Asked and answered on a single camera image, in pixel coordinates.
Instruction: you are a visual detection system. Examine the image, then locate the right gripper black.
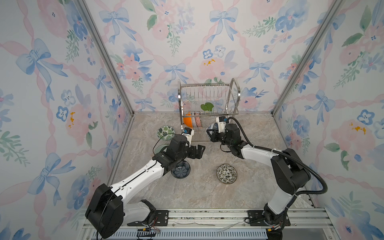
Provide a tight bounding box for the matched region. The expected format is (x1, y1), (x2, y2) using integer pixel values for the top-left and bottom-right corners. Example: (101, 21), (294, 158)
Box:
(206, 129), (233, 150)

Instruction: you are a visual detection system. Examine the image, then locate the blue white patterned plate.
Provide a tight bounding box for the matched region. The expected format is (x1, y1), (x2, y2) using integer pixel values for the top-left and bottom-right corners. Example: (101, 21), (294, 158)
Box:
(206, 122), (219, 132)

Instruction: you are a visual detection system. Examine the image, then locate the white bowl orange outside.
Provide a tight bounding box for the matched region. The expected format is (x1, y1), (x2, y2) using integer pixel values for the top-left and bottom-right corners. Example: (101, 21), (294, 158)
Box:
(183, 113), (194, 129)

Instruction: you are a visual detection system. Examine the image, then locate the black white floral bowl front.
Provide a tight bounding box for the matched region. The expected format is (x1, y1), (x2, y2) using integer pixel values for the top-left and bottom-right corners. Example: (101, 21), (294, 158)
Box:
(216, 164), (238, 185)

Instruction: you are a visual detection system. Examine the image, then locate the black white floral bowl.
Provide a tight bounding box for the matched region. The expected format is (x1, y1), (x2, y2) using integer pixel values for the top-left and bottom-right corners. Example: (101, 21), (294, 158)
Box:
(216, 164), (238, 185)
(196, 116), (203, 128)

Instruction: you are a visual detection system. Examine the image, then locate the stainless steel dish rack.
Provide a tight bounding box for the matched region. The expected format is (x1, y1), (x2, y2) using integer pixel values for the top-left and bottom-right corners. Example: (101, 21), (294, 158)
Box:
(177, 78), (241, 143)

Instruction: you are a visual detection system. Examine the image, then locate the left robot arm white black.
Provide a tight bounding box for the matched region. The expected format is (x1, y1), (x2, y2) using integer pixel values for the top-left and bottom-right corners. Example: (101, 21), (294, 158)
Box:
(85, 134), (206, 239)

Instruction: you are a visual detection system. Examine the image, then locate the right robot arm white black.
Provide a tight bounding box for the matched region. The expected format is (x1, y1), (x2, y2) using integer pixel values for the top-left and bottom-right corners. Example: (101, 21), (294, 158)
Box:
(206, 123), (311, 226)

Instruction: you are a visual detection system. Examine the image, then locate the green leaf-shaped dish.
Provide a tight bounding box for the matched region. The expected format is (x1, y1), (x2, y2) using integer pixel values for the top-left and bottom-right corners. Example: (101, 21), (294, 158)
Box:
(201, 102), (214, 112)

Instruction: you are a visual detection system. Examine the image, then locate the dark blue flower bowl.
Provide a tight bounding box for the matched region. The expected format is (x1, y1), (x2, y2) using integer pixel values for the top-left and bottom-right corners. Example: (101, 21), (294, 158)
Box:
(171, 161), (191, 179)

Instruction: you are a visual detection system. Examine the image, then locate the green leaf pattern bowl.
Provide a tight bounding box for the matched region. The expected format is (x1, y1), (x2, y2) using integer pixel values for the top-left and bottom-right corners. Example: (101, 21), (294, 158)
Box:
(157, 126), (175, 141)

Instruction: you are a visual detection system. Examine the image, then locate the pale green plate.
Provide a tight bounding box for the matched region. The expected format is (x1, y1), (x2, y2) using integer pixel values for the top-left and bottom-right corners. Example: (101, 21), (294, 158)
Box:
(154, 144), (168, 154)

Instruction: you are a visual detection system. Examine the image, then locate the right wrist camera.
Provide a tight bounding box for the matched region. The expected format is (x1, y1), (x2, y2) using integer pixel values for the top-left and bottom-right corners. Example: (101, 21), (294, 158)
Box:
(216, 116), (227, 133)

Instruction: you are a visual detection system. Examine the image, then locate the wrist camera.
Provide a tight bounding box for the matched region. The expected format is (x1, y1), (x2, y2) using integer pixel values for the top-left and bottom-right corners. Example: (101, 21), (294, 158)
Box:
(182, 127), (195, 146)
(216, 116), (227, 133)

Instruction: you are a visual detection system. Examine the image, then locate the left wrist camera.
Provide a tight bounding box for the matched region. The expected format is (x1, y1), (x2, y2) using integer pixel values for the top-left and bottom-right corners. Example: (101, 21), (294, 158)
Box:
(182, 127), (195, 146)

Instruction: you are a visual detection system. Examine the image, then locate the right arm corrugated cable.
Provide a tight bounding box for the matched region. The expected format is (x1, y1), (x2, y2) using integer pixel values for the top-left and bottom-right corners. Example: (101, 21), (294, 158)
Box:
(226, 116), (328, 196)

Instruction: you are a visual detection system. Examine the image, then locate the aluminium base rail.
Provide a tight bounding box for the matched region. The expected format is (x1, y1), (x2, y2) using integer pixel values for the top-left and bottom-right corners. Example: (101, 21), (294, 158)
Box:
(76, 208), (340, 240)

